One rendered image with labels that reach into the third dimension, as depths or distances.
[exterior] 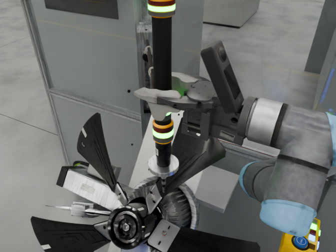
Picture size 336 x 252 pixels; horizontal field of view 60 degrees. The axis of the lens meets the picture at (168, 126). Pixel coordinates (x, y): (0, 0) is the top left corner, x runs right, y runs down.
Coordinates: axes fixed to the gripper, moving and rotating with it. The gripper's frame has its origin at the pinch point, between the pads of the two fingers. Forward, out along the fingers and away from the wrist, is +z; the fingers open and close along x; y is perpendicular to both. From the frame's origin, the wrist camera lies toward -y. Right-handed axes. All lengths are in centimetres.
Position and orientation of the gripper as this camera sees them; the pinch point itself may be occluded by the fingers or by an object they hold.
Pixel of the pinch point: (150, 81)
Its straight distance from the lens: 57.1
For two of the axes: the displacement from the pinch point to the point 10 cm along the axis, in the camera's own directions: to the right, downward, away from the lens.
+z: -8.8, -2.8, 3.9
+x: 4.8, -5.1, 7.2
